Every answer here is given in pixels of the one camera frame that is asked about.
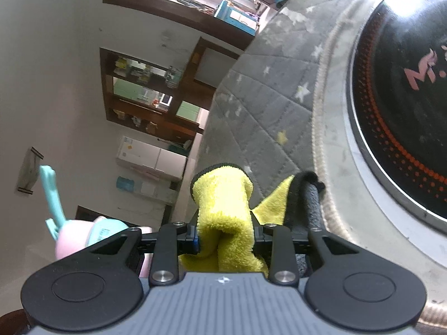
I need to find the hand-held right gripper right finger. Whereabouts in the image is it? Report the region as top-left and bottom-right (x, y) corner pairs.
(253, 222), (361, 285)

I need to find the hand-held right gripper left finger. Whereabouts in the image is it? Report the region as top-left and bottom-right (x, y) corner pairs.
(87, 221), (200, 286)

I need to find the yellow microfiber cloth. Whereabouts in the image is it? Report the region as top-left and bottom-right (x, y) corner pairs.
(178, 162), (327, 276)

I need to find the pink lid with teal antlers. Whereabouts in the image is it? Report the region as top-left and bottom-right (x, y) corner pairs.
(39, 165), (155, 277)

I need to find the white water dispenser blue bottle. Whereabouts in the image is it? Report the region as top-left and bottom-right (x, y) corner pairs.
(116, 175), (177, 205)

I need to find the white refrigerator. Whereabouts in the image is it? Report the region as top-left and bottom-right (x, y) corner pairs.
(116, 135), (189, 181)

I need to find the dark wooden side table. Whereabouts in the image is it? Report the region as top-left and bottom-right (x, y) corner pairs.
(189, 37), (241, 93)

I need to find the dark wooden shelf cabinet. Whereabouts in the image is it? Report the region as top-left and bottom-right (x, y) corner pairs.
(99, 47), (205, 143)

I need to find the round black induction cooktop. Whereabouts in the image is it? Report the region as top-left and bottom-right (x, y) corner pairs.
(344, 0), (447, 238)

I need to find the blue washbasin cabinet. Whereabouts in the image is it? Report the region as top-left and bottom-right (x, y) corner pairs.
(214, 0), (261, 36)

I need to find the clear wall holder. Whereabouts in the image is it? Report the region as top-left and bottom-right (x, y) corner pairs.
(17, 147), (44, 193)

